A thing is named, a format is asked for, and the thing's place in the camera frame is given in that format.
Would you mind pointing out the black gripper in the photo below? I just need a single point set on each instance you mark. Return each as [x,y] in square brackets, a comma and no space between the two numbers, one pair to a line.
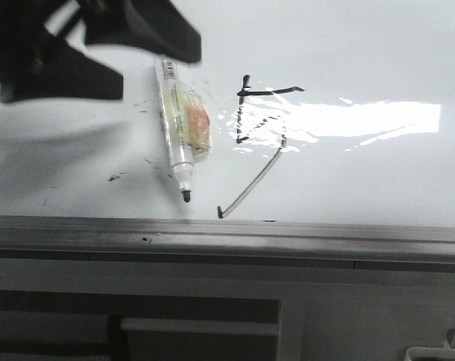
[37,64]

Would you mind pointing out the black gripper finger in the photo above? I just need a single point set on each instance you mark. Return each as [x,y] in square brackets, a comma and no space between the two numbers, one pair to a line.
[155,26]

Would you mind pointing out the white whiteboard marker with tape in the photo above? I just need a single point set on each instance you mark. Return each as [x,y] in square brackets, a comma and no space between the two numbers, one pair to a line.
[186,124]

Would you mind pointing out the white whiteboard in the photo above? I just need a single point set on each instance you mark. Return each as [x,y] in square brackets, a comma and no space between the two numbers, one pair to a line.
[358,97]

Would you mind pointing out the white bin corner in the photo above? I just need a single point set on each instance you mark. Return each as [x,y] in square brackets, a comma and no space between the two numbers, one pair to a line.
[429,353]

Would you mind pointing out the grey aluminium whiteboard frame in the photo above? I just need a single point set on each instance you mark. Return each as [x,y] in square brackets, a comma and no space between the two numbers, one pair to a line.
[410,244]

